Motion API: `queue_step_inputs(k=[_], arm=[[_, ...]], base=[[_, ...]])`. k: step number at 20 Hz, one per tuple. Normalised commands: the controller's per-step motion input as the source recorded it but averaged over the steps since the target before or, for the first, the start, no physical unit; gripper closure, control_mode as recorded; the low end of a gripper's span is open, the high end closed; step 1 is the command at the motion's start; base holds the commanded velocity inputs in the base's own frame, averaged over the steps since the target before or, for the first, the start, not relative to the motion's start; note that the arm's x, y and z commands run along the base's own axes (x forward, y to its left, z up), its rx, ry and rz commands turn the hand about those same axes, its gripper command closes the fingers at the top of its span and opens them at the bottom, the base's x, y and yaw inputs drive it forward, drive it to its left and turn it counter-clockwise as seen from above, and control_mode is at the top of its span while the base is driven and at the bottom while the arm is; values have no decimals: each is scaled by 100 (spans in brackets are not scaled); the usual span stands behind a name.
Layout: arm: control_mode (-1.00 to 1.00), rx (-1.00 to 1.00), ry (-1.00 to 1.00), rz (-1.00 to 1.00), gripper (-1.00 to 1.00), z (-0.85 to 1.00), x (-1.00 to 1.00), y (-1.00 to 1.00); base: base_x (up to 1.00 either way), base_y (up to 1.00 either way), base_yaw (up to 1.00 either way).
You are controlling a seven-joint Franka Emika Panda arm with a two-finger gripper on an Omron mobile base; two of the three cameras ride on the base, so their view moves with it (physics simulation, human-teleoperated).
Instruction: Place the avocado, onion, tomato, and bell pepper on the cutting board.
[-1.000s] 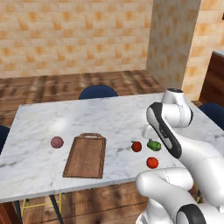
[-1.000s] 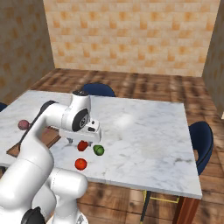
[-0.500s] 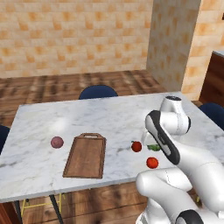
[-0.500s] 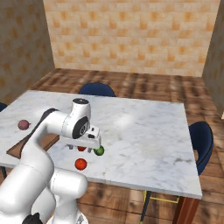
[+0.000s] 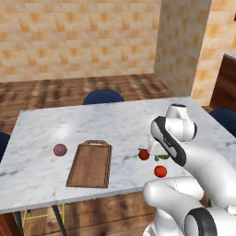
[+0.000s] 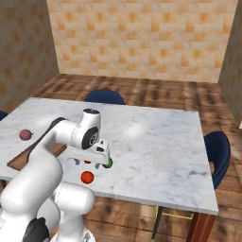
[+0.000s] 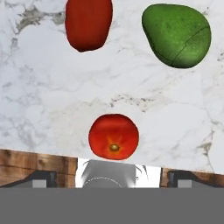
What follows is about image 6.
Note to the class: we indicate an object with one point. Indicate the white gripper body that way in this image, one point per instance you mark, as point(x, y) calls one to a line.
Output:
point(89, 156)

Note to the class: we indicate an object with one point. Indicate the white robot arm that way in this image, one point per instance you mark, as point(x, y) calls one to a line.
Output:
point(38, 176)

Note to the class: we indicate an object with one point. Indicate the green avocado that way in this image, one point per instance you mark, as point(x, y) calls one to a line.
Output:
point(108, 164)

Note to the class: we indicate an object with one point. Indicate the red tomato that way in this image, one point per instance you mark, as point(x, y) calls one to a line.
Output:
point(87, 177)

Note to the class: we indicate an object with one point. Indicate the brown wooden cutting board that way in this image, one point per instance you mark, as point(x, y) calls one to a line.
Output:
point(19, 162)

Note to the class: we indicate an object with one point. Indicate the purple red onion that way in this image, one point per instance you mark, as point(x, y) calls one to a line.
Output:
point(25, 134)

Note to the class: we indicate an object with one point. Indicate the dark blue chair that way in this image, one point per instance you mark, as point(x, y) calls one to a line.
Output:
point(218, 154)
point(2, 115)
point(104, 96)

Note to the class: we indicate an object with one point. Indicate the brown wooden table leg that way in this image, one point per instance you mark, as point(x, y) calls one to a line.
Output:
point(200, 228)

